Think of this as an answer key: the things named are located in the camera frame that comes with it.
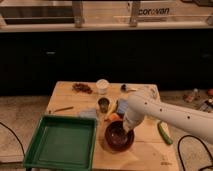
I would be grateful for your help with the dark brown bowl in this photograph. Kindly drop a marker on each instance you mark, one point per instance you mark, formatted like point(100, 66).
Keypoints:
point(117, 138)

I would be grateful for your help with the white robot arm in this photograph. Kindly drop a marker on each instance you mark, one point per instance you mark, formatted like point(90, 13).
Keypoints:
point(141, 103)

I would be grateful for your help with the green plastic tray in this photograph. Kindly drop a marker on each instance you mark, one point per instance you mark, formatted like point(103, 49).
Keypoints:
point(62, 143)

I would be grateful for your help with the white paper cup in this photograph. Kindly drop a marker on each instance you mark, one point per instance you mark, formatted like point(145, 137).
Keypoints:
point(102, 86)

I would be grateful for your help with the dark metal cup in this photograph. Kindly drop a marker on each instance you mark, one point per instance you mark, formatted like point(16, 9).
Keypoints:
point(103, 104)

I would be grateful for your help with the yellow banana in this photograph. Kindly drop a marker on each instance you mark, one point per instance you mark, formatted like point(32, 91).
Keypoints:
point(111, 110)

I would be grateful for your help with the blue sponge block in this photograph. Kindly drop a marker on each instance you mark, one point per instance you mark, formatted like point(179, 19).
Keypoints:
point(122, 107)

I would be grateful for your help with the orange fruit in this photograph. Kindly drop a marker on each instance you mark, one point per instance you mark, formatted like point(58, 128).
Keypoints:
point(114, 117)

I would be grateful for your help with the wooden stick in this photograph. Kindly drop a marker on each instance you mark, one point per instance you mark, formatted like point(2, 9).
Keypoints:
point(60, 109)

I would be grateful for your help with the green cucumber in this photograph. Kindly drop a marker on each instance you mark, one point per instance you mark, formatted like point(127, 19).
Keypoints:
point(163, 134)

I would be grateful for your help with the clutter items on floor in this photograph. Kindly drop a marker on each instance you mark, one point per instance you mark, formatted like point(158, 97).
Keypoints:
point(204, 104)

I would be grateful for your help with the wooden shelf frame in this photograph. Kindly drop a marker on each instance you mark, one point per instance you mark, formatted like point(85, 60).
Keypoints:
point(98, 15)

